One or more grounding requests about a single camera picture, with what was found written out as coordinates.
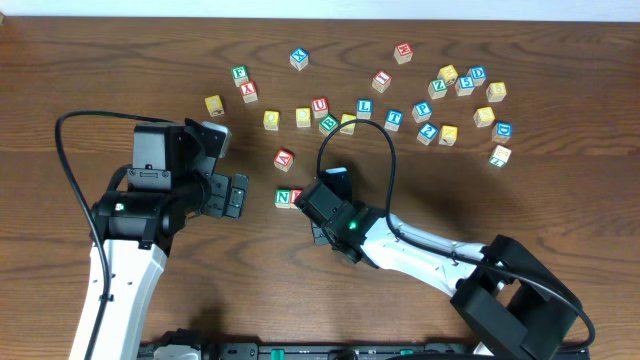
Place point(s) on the green F block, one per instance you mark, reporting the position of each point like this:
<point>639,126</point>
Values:
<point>240,75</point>

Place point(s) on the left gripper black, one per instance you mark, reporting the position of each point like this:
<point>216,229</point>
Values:
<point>220,195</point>

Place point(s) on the green N block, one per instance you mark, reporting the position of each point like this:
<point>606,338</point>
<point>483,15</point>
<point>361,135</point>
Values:
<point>282,198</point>

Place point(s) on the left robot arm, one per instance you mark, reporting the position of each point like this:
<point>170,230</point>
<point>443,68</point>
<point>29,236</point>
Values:
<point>132,234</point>

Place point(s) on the red A block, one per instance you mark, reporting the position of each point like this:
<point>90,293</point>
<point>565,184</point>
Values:
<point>283,160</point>

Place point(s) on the green B block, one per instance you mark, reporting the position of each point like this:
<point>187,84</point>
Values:
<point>328,124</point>

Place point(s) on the blue D block upper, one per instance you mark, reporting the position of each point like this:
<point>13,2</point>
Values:
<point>477,74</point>

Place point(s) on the red block top right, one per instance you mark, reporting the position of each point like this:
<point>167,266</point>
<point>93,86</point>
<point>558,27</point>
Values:
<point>403,53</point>

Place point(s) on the blue P block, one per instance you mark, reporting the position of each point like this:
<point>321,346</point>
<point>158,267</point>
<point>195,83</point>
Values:
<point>421,112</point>

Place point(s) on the yellow block beside B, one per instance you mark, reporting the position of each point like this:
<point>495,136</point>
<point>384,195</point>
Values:
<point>348,129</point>

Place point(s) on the yellow block beside U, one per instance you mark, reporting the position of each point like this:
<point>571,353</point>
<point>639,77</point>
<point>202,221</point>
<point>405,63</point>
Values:
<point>271,120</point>

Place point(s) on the yellow block centre left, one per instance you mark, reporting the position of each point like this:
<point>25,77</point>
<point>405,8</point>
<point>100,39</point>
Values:
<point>303,117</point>

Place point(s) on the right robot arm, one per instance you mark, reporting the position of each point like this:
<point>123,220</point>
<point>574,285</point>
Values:
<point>509,299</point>

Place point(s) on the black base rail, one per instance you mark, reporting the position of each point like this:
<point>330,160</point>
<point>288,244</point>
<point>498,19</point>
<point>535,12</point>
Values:
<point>252,351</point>

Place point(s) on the red E block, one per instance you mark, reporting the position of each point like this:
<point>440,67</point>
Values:
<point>293,196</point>

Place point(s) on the green Z block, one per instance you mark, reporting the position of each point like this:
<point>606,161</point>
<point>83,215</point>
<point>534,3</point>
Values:
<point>437,89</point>

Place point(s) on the blue d block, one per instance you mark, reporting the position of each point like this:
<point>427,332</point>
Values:
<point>502,132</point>
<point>477,74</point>

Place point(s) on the red U block centre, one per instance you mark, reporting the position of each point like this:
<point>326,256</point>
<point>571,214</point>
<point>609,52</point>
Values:
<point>320,107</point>

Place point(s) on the blue L block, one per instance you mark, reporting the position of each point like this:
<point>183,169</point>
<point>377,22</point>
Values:
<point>364,109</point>

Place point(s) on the blue T block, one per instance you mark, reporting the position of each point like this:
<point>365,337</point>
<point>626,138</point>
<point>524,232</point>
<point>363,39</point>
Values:
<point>393,120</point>

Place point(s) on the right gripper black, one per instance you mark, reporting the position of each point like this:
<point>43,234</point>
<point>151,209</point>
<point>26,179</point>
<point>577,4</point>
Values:
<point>320,233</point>

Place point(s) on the blue D block lower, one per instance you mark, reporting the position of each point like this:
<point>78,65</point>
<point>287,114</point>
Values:
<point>502,132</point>

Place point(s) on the white green block right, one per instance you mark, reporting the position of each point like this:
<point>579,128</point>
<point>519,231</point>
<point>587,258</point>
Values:
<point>500,156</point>

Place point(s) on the yellow block far right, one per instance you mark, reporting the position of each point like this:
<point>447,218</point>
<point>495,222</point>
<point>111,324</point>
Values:
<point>496,92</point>

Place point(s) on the red I block upper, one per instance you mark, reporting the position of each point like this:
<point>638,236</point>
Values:
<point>381,81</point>

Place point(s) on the blue 5 block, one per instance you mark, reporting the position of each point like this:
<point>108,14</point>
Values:
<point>464,86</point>

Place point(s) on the yellow block far left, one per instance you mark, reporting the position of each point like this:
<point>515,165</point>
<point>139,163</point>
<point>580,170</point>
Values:
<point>214,105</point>

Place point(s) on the red Y block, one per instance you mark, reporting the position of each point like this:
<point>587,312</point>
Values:
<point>249,92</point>

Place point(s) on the blue 2 block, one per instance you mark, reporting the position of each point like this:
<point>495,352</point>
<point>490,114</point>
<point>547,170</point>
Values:
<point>427,133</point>

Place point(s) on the blue X block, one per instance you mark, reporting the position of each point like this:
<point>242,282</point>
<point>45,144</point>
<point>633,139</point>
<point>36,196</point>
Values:
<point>299,59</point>

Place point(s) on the yellow block top right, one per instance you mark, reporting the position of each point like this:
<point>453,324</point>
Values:
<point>448,74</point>

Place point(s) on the yellow block beside 2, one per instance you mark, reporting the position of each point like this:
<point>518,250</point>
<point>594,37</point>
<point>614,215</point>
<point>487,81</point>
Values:
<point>448,135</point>

